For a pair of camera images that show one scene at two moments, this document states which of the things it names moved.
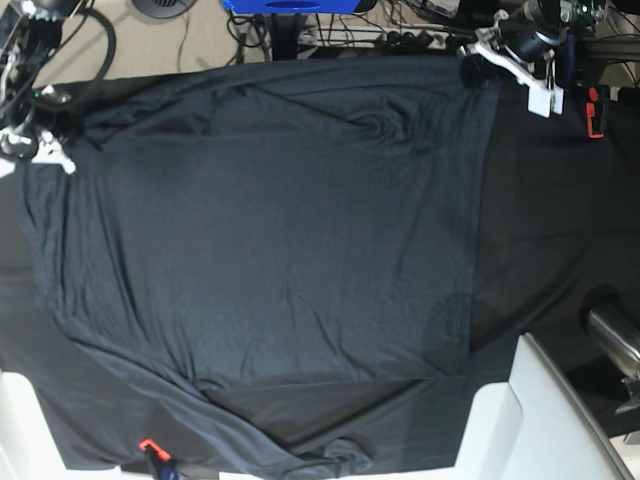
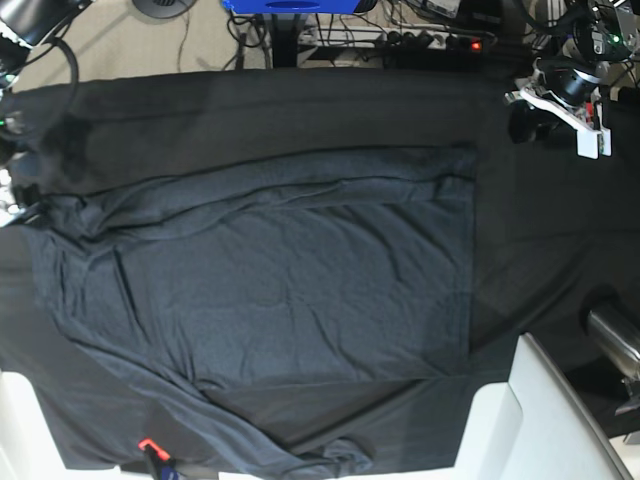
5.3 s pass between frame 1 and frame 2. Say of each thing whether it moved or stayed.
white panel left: stayed
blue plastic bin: stayed
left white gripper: moved
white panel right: stayed
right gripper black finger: moved
